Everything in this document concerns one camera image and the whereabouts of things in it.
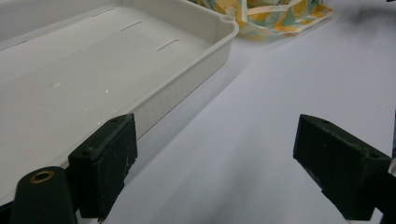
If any white plastic tray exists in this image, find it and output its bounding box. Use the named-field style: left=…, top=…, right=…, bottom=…
left=0, top=0, right=240, bottom=208

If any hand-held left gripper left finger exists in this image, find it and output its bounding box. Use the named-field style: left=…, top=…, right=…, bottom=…
left=67, top=113, right=138, bottom=220

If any yellow patterned cloth bag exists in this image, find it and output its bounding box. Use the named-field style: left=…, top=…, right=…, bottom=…
left=190, top=0, right=334, bottom=40

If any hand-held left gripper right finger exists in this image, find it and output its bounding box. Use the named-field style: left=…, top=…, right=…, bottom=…
left=292, top=114, right=392, bottom=222

